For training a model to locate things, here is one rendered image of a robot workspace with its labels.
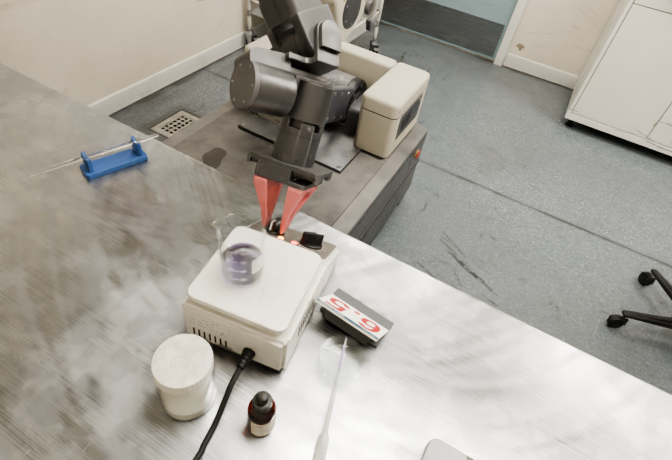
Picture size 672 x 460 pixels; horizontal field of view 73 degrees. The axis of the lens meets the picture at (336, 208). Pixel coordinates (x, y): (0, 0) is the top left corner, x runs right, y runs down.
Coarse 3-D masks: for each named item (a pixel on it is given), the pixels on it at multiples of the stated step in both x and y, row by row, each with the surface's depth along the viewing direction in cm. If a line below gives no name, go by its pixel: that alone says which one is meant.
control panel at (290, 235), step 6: (288, 228) 66; (270, 234) 61; (288, 234) 64; (294, 234) 64; (300, 234) 65; (282, 240) 61; (288, 240) 61; (294, 240) 62; (300, 246) 60; (324, 246) 63; (330, 246) 64; (336, 246) 65; (318, 252) 60; (324, 252) 61; (330, 252) 62; (324, 258) 59
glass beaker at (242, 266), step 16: (224, 224) 49; (240, 224) 50; (256, 224) 50; (224, 240) 46; (240, 240) 52; (256, 240) 46; (224, 256) 48; (240, 256) 47; (256, 256) 48; (224, 272) 50; (240, 272) 49; (256, 272) 50; (240, 288) 51
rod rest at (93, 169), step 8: (136, 144) 75; (80, 152) 72; (120, 152) 77; (128, 152) 77; (136, 152) 77; (144, 152) 78; (88, 160) 71; (96, 160) 74; (104, 160) 75; (112, 160) 75; (120, 160) 75; (128, 160) 76; (136, 160) 76; (144, 160) 77; (80, 168) 73; (88, 168) 72; (96, 168) 73; (104, 168) 73; (112, 168) 74; (120, 168) 75; (88, 176) 72; (96, 176) 73
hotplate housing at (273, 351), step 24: (312, 288) 55; (192, 312) 51; (216, 312) 50; (216, 336) 52; (240, 336) 50; (264, 336) 49; (288, 336) 50; (240, 360) 50; (264, 360) 52; (288, 360) 53
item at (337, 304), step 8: (328, 304) 57; (336, 304) 59; (344, 304) 60; (344, 312) 57; (352, 312) 59; (352, 320) 56; (360, 320) 57; (368, 320) 59; (368, 328) 56; (376, 328) 57
